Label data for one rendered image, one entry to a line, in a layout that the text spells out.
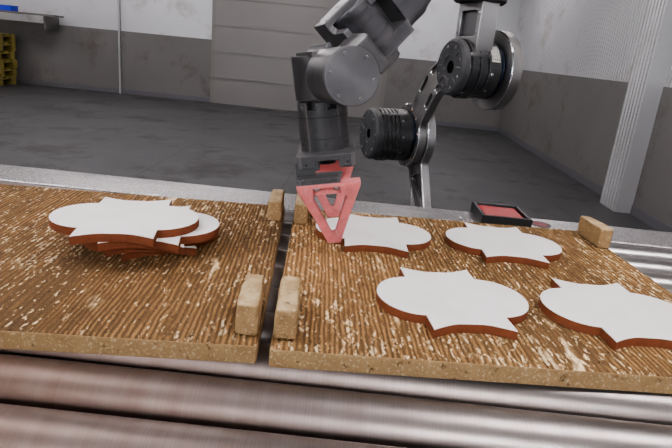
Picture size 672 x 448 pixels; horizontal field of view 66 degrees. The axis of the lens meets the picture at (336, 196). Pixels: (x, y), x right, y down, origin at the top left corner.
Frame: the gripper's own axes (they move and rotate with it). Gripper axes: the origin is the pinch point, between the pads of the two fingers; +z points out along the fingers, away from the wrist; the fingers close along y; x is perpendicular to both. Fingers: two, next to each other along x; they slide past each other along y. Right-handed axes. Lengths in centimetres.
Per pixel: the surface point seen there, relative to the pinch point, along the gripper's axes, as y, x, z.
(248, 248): 6.8, -9.2, -0.1
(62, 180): -19.8, -41.7, -4.3
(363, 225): -1.4, 3.6, 1.3
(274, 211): -2.6, -7.2, -1.2
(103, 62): -917, -405, -44
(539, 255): 4.1, 23.3, 5.0
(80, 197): -5.8, -32.3, -4.5
